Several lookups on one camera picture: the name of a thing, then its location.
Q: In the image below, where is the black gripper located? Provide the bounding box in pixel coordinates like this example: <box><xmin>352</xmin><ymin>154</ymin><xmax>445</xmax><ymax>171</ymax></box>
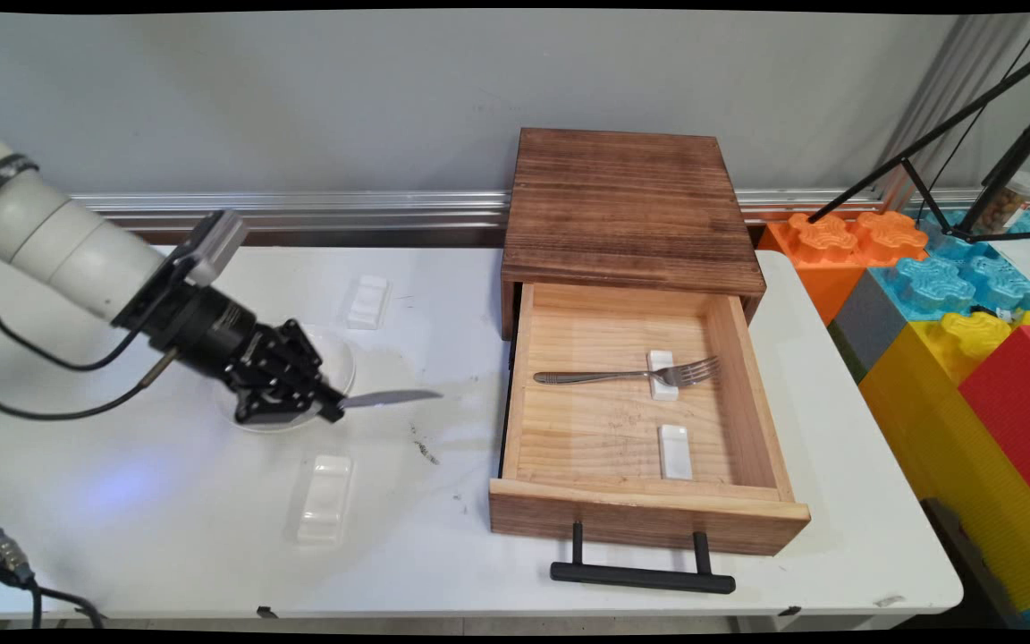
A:
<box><xmin>133</xmin><ymin>284</ymin><xmax>347</xmax><ymax>426</ymax></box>

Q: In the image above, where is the silver table knife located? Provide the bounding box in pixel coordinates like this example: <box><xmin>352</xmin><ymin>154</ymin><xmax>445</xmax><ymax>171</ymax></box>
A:
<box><xmin>339</xmin><ymin>388</ymin><xmax>444</xmax><ymax>413</ymax></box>

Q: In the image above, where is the white round plate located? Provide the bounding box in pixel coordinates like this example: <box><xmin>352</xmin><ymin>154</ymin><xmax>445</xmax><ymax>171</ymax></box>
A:
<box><xmin>213</xmin><ymin>324</ymin><xmax>357</xmax><ymax>436</ymax></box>

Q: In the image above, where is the white ceramic cutlery rest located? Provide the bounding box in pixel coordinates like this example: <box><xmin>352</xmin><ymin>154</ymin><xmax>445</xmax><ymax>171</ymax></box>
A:
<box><xmin>657</xmin><ymin>424</ymin><xmax>695</xmax><ymax>482</ymax></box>
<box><xmin>295</xmin><ymin>454</ymin><xmax>356</xmax><ymax>547</ymax></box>
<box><xmin>646</xmin><ymin>350</ymin><xmax>681</xmax><ymax>402</ymax></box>
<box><xmin>345</xmin><ymin>274</ymin><xmax>391</xmax><ymax>332</ymax></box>

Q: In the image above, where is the silver fork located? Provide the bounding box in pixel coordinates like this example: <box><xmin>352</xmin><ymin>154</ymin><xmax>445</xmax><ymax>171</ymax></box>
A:
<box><xmin>533</xmin><ymin>356</ymin><xmax>722</xmax><ymax>388</ymax></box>

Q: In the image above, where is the light wooden drawer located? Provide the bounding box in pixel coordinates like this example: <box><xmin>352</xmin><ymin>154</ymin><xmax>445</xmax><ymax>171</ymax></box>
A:
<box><xmin>488</xmin><ymin>283</ymin><xmax>813</xmax><ymax>557</ymax></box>

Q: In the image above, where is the dark wooden drawer cabinet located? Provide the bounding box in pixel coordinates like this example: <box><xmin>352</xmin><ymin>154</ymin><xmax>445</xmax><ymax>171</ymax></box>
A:
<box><xmin>499</xmin><ymin>127</ymin><xmax>768</xmax><ymax>342</ymax></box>

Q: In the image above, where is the orange toy block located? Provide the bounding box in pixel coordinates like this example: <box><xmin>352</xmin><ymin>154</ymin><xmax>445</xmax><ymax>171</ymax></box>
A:
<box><xmin>756</xmin><ymin>210</ymin><xmax>930</xmax><ymax>327</ymax></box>

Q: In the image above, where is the grey toy block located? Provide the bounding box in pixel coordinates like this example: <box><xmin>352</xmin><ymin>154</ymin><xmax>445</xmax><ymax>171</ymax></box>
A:
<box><xmin>828</xmin><ymin>268</ymin><xmax>916</xmax><ymax>378</ymax></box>

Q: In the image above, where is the yellow toy block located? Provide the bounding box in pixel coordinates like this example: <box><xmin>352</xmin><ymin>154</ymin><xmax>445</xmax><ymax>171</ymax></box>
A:
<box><xmin>858</xmin><ymin>309</ymin><xmax>1030</xmax><ymax>614</ymax></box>

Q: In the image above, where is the red toy block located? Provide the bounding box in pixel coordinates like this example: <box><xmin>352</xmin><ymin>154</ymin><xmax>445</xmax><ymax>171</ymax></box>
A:
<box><xmin>958</xmin><ymin>323</ymin><xmax>1030</xmax><ymax>529</ymax></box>

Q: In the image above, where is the clear snack jar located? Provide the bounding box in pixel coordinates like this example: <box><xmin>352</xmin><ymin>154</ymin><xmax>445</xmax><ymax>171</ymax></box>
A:
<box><xmin>980</xmin><ymin>170</ymin><xmax>1030</xmax><ymax>236</ymax></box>

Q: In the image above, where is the black tripod stand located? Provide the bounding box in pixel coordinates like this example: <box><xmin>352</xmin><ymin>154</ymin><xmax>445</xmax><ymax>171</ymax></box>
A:
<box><xmin>806</xmin><ymin>13</ymin><xmax>1030</xmax><ymax>245</ymax></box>

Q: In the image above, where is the grey wrist camera black bracket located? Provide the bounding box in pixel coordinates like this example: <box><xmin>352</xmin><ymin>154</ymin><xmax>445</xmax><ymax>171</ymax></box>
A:
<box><xmin>157</xmin><ymin>209</ymin><xmax>250</xmax><ymax>290</ymax></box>

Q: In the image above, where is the aluminium wall rail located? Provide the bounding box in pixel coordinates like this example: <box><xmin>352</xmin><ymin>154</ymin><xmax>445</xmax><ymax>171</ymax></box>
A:
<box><xmin>71</xmin><ymin>188</ymin><xmax>1030</xmax><ymax>238</ymax></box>

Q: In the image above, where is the black cable silver connector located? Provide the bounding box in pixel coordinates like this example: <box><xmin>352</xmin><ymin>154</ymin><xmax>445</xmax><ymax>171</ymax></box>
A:
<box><xmin>0</xmin><ymin>349</ymin><xmax>181</xmax><ymax>629</ymax></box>

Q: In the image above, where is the black velcro strap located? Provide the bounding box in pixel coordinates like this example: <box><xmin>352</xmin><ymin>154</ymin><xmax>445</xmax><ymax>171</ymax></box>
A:
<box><xmin>0</xmin><ymin>154</ymin><xmax>40</xmax><ymax>216</ymax></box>

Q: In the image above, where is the black drawer handle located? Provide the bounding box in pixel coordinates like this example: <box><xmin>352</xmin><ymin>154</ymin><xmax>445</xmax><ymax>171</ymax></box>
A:
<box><xmin>550</xmin><ymin>521</ymin><xmax>738</xmax><ymax>596</ymax></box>

